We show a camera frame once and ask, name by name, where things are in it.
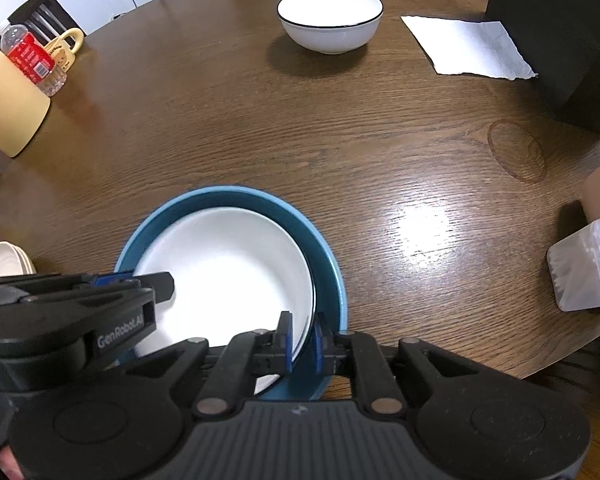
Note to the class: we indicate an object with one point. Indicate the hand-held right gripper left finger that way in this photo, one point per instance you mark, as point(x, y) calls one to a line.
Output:
point(285, 345)

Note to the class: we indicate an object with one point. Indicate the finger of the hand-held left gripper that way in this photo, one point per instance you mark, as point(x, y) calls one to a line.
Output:
point(160, 285)
point(112, 280)

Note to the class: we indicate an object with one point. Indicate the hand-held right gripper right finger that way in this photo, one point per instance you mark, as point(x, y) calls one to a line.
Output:
point(321, 345)

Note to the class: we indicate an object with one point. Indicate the blue bowl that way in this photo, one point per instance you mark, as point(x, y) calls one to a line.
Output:
point(326, 285)

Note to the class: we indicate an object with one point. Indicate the white bowl with black rim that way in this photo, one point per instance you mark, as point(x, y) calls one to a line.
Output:
point(330, 10)
point(230, 270)

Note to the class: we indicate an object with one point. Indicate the person's left hand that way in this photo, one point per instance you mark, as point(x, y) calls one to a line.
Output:
point(11, 465)

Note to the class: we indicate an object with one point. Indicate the yellow thermos jug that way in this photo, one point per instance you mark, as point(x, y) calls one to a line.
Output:
point(10, 105)

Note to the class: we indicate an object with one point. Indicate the yellow bear mug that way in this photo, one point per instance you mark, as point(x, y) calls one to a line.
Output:
point(62, 55)

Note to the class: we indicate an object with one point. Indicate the red label water bottle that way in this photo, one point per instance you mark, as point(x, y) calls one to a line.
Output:
point(30, 55)

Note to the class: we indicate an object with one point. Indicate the translucent plastic bag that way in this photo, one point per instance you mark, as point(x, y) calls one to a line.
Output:
point(585, 265)

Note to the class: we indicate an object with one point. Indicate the white paper napkin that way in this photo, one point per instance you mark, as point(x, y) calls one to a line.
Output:
point(470, 45)

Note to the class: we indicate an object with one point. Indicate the black box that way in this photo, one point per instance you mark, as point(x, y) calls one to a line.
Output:
point(565, 35)

